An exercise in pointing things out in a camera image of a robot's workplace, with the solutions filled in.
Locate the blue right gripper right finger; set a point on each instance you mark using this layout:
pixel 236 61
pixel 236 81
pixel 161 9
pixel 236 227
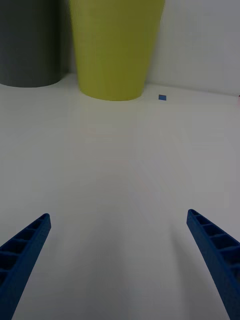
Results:
pixel 220 252

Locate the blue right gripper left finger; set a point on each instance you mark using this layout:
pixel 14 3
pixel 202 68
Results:
pixel 22 252

